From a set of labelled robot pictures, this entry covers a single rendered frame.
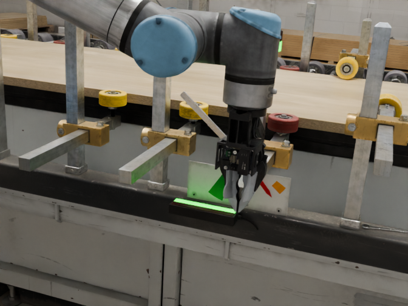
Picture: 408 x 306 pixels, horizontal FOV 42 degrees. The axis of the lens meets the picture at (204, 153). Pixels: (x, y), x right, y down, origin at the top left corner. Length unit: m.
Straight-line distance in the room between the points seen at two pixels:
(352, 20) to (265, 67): 7.55
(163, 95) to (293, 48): 6.02
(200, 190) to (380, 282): 0.50
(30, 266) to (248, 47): 1.43
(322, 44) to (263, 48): 6.31
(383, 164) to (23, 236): 1.43
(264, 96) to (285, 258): 0.59
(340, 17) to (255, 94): 7.57
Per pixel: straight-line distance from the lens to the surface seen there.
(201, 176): 1.34
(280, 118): 1.38
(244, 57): 0.91
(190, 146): 1.33
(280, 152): 1.26
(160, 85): 1.32
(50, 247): 2.01
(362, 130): 1.23
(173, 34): 0.78
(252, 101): 0.92
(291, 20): 8.62
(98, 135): 1.43
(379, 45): 1.20
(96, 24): 0.82
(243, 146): 0.93
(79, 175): 1.50
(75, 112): 1.46
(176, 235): 1.47
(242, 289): 1.76
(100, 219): 1.56
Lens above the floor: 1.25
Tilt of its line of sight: 19 degrees down
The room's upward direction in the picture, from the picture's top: 4 degrees clockwise
